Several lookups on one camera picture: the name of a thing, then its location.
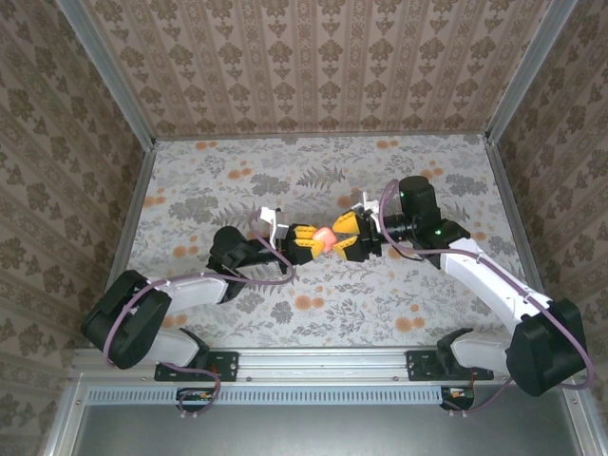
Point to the aluminium table side rail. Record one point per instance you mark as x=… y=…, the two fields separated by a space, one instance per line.
x=503 y=190
x=138 y=209

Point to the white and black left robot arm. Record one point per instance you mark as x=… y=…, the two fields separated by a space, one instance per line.
x=190 y=290

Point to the small black circuit board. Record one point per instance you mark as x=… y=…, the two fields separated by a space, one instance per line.
x=458 y=396
x=195 y=396

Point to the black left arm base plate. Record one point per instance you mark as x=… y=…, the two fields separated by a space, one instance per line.
x=228 y=366

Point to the pink earbud charging case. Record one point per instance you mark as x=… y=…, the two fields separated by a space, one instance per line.
x=324 y=239

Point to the aluminium mounting rail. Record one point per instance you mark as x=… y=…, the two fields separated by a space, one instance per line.
x=323 y=366

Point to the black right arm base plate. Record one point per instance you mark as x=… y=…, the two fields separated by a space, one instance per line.
x=420 y=366

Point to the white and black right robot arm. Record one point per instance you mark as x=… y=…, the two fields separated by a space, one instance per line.
x=489 y=280

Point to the aluminium frame bar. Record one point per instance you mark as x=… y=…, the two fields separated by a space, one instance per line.
x=62 y=427
x=584 y=423

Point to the grey metal sheet panel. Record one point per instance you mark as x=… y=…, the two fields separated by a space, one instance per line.
x=309 y=432

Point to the aluminium frame post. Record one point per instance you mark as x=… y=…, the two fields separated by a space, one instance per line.
x=107 y=71
x=532 y=66

